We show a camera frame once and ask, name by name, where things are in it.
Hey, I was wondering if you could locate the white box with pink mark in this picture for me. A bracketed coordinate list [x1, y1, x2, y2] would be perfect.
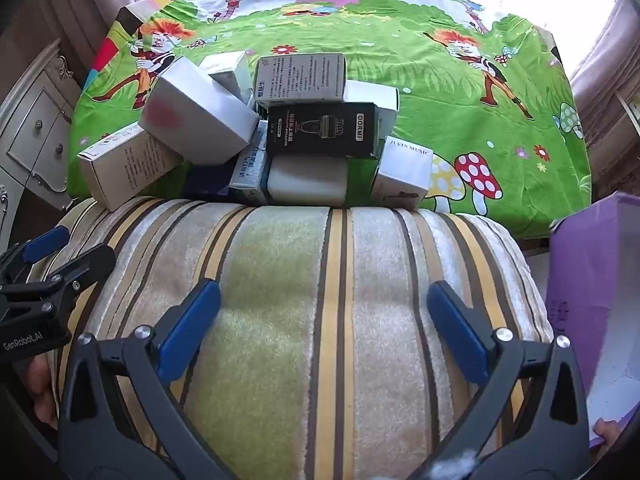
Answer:
[138, 56, 261, 166]

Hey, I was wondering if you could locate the white cube box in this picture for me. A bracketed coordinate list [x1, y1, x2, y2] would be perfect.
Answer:
[370, 135, 433, 211]

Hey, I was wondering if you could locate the white plastic holder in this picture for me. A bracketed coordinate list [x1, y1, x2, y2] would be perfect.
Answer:
[265, 155, 349, 207]

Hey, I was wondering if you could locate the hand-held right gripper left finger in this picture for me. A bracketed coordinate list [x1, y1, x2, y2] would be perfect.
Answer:
[56, 279, 236, 480]

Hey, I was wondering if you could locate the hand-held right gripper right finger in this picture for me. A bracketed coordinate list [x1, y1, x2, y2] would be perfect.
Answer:
[410, 280, 592, 480]

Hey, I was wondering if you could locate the purple cardboard box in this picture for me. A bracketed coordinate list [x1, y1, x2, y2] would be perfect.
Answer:
[545, 191, 640, 451]

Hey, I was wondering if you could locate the dark blue box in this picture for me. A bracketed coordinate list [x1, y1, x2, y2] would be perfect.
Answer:
[180, 157, 241, 198]

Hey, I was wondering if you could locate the large white cardboard box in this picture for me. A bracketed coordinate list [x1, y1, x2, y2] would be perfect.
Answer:
[344, 80, 401, 133]

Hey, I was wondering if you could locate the grey-white text printed box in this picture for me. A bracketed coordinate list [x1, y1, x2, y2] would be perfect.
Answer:
[254, 53, 348, 108]

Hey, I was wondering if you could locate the white medicine box red print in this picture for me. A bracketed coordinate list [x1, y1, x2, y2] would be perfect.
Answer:
[77, 121, 185, 212]

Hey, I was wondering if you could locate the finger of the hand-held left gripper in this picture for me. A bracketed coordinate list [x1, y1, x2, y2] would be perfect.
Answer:
[0, 242, 117, 318]
[0, 225, 71, 281]

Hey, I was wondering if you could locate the white carved dresser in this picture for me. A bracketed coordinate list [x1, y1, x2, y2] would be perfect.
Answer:
[0, 37, 83, 211]

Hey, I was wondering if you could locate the black product box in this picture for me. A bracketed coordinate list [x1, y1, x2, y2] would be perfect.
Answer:
[265, 102, 381, 161]

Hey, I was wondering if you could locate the person's left hand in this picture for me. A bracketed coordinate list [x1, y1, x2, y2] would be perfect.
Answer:
[25, 357, 58, 428]

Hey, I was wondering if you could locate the green cartoon printed bedsheet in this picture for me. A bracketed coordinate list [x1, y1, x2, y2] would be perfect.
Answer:
[65, 0, 593, 241]

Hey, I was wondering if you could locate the small white box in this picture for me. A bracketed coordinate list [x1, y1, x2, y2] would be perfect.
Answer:
[199, 50, 256, 106]

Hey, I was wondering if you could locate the teal and white box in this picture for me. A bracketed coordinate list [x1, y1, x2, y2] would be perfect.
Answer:
[229, 120, 271, 206]

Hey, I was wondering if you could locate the mauve patterned curtain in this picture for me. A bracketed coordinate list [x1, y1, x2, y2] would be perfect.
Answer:
[565, 0, 640, 136]

